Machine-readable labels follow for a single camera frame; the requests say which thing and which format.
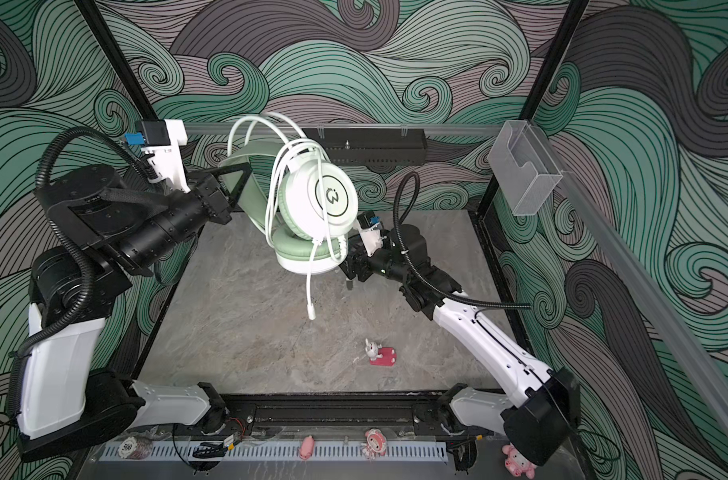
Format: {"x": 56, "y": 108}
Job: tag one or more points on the white slotted cable duct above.
{"x": 289, "y": 451}

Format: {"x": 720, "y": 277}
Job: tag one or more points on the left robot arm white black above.
{"x": 107, "y": 232}

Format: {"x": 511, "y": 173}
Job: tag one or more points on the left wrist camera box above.
{"x": 160, "y": 142}

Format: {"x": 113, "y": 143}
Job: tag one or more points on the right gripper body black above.
{"x": 388, "y": 263}

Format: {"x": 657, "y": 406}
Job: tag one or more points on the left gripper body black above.
{"x": 214, "y": 208}

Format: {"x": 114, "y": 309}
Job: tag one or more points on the black perforated wall tray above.
{"x": 375, "y": 148}

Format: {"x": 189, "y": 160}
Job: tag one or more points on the pink pig plush toy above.
{"x": 517, "y": 464}

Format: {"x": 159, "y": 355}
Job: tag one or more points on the mint green headphones with cable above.
{"x": 311, "y": 204}

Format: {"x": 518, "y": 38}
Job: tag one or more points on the pink white doll toy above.
{"x": 375, "y": 444}

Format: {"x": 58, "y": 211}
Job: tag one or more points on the clear plastic wall bin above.
{"x": 524, "y": 164}

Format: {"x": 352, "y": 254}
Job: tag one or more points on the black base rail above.
{"x": 400, "y": 408}

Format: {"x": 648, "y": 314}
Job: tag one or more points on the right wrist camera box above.
{"x": 370, "y": 231}

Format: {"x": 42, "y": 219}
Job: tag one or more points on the pink toy on table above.
{"x": 377, "y": 354}

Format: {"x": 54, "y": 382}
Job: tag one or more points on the aluminium wall rail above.
{"x": 470, "y": 130}

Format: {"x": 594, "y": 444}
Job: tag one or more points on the small pink figure toy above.
{"x": 306, "y": 449}

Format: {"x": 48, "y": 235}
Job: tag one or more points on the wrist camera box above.
{"x": 370, "y": 231}
{"x": 160, "y": 142}

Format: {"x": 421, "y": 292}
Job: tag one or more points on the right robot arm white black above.
{"x": 537, "y": 408}

